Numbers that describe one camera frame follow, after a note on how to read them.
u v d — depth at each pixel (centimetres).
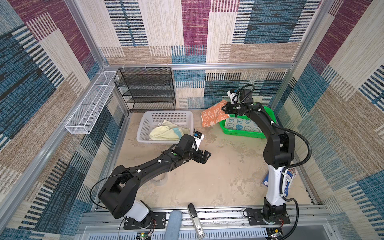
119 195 43
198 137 74
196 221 70
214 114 102
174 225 70
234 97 86
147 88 108
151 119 108
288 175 85
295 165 53
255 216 73
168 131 99
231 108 85
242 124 108
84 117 71
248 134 99
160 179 82
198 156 74
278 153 56
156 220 73
